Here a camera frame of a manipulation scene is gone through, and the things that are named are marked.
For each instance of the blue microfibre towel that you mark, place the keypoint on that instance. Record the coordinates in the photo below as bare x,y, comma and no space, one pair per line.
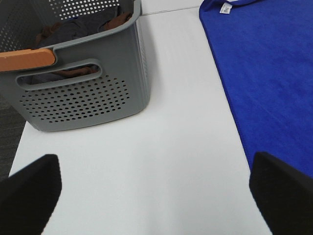
263,50

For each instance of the dark grey cloth in basket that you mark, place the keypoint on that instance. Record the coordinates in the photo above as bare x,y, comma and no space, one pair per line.
63,32

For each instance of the orange basket handle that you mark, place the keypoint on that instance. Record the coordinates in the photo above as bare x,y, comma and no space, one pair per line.
26,59

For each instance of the brown cloth in basket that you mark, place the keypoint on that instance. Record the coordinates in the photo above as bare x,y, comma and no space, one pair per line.
115,17

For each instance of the grey perforated plastic basket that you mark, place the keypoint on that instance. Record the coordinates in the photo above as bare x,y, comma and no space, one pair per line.
119,89

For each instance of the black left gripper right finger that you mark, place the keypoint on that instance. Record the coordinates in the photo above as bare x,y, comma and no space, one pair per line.
283,195

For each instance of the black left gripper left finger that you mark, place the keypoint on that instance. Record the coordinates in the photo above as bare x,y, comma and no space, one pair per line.
29,197

